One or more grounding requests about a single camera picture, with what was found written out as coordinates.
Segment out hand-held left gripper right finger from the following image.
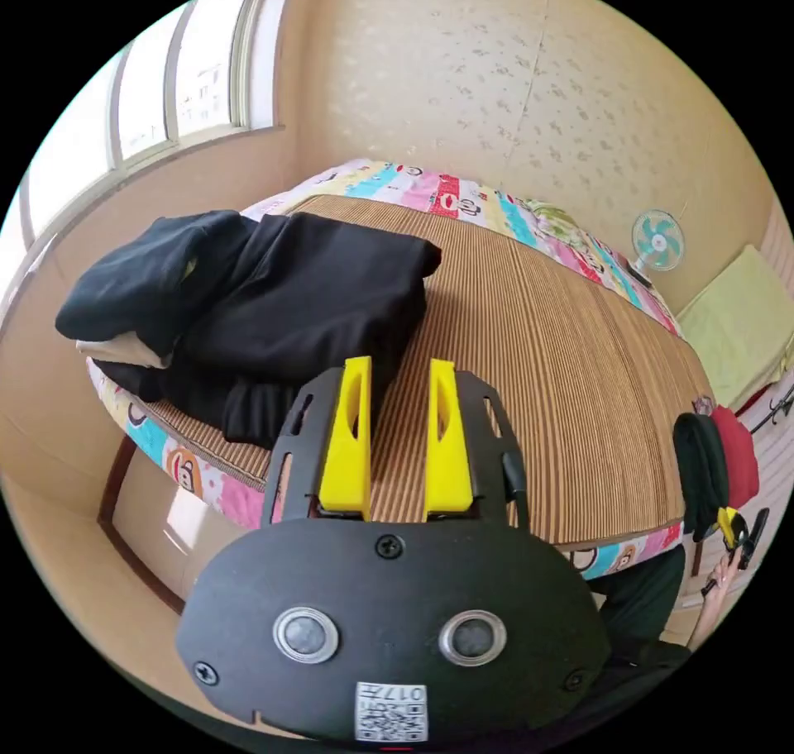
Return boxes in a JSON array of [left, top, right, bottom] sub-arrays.
[[425, 359, 476, 516]]

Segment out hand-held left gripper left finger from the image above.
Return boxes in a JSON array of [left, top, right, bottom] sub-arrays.
[[317, 356, 374, 523]]

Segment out person's right forearm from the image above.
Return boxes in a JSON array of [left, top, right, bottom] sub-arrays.
[[686, 585, 737, 651]]

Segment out black pants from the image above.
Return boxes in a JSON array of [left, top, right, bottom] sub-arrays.
[[158, 211, 443, 451]]

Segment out person's right hand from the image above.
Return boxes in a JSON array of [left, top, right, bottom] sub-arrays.
[[706, 554, 744, 600]]

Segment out pile of red and dark clothes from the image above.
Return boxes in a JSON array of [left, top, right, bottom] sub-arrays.
[[672, 403, 762, 543]]

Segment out person's body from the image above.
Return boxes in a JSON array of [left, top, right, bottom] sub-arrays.
[[552, 542, 695, 728]]

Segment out bed with woven mat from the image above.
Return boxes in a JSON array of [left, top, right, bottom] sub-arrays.
[[85, 158, 720, 613]]

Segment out yellow-green bedding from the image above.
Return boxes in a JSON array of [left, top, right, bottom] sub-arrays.
[[676, 245, 794, 414]]

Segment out pile of black and beige clothes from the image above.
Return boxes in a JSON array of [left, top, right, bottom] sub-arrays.
[[54, 209, 261, 403]]

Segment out white fan with teal blades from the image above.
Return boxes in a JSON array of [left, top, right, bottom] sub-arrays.
[[627, 208, 686, 290]]

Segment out window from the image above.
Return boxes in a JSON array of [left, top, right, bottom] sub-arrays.
[[0, 0, 294, 265]]

